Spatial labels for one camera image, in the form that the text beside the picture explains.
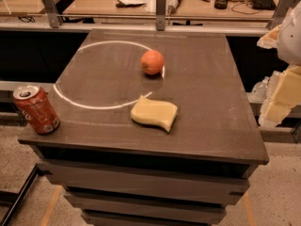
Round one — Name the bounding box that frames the white paper on desk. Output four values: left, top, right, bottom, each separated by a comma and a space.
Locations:
118, 0, 147, 7

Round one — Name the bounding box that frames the red soda can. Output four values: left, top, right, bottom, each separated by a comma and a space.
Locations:
13, 84, 60, 135

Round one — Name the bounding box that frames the yellow sponge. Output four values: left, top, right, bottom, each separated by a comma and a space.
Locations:
131, 96, 178, 132

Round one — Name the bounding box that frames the metal rail bracket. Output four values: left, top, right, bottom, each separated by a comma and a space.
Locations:
156, 0, 166, 31
267, 0, 297, 30
41, 0, 62, 28

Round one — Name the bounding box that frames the clear plastic bottle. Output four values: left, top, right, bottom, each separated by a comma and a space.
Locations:
250, 76, 269, 102

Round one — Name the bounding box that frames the grey cylindrical tool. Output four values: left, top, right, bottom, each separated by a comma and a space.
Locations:
167, 0, 182, 14

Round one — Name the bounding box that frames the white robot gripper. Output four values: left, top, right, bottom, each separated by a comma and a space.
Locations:
257, 1, 301, 128

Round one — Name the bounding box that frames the black tape roll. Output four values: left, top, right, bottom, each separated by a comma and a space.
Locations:
214, 0, 229, 9

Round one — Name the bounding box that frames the metal rail bracket left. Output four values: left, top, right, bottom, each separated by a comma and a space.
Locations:
41, 0, 62, 28

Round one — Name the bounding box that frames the metal rail bracket middle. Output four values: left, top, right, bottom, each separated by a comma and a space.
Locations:
156, 0, 166, 31

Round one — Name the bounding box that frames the dark brown stacked table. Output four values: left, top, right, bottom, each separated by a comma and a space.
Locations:
20, 30, 269, 226

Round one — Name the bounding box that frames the orange fruit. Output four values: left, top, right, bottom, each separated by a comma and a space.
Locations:
140, 50, 165, 75

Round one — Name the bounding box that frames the metal rail bracket right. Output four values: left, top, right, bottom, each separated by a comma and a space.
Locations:
267, 0, 297, 30

